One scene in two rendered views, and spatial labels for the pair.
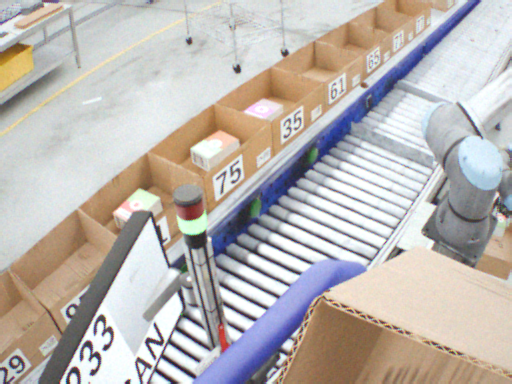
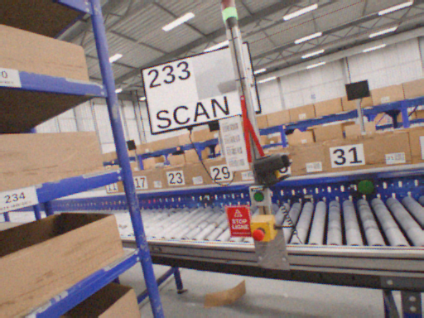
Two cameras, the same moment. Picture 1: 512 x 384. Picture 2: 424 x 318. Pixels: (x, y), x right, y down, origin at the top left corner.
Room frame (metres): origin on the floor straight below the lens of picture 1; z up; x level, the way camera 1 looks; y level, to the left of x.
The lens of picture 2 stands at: (0.44, -0.66, 1.15)
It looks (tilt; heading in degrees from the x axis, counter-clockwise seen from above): 3 degrees down; 79
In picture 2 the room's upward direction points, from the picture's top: 11 degrees counter-clockwise
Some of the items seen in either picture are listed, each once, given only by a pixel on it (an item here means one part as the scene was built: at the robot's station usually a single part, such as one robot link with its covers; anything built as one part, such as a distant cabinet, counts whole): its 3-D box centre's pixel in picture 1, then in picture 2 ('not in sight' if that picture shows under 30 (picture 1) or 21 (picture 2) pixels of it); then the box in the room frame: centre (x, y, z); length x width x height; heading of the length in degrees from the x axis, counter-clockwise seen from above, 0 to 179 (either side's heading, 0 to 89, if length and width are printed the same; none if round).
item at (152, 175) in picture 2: not in sight; (158, 178); (0.32, 1.43, 0.97); 0.39 x 0.29 x 0.17; 139
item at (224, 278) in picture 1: (261, 298); (406, 220); (1.28, 0.01, 0.72); 0.52 x 0.05 x 0.05; 50
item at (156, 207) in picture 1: (137, 212); not in sight; (1.56, 0.44, 0.92); 0.16 x 0.11 x 0.07; 143
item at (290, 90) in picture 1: (272, 107); not in sight; (2.11, -0.10, 0.96); 0.39 x 0.29 x 0.17; 140
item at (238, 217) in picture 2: not in sight; (247, 221); (0.68, 0.14, 0.85); 0.16 x 0.01 x 0.13; 140
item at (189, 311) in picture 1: (226, 332); (350, 222); (1.14, 0.14, 0.72); 0.52 x 0.05 x 0.05; 50
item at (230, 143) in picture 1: (215, 151); not in sight; (1.89, 0.15, 0.92); 0.16 x 0.11 x 0.07; 133
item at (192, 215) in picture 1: (190, 211); (228, 12); (0.75, 0.11, 1.62); 0.05 x 0.05 x 0.06
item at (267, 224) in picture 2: not in sight; (273, 228); (0.74, 0.04, 0.84); 0.15 x 0.09 x 0.07; 140
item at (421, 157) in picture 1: (392, 146); not in sight; (2.05, -0.64, 0.76); 0.46 x 0.01 x 0.09; 50
